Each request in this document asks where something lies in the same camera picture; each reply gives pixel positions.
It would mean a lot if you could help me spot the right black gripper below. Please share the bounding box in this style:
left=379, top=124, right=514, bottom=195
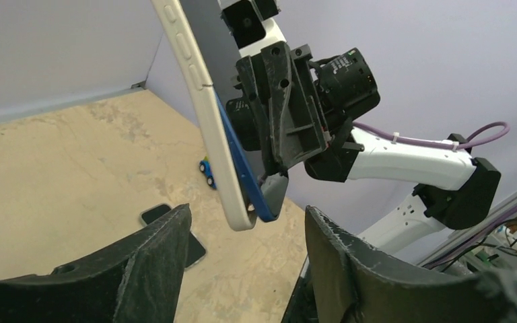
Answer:
left=235, top=41, right=327, bottom=175

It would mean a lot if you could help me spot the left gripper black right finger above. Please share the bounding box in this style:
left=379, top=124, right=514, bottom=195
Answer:
left=282, top=207, right=517, bottom=322

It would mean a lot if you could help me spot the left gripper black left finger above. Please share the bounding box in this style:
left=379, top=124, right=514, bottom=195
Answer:
left=0, top=204, right=192, bottom=322

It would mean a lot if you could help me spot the blue smartphone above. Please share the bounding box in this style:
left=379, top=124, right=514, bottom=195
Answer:
left=180, top=0, right=289, bottom=224

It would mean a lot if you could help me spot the white phone case with phone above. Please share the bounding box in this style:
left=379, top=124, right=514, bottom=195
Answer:
left=152, top=0, right=256, bottom=231

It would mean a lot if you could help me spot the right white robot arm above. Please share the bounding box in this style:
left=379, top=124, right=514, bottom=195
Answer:
left=226, top=41, right=501, bottom=254

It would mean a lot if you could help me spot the black smartphone on table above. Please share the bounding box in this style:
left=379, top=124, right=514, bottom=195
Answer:
left=140, top=203, right=207, bottom=271

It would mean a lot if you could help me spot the colourful toy car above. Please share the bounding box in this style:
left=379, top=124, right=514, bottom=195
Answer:
left=199, top=156, right=217, bottom=190

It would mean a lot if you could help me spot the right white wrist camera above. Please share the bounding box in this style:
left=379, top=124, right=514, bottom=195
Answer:
left=218, top=0, right=286, bottom=57

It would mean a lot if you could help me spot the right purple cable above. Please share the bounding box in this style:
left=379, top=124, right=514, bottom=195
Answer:
left=352, top=121, right=511, bottom=151

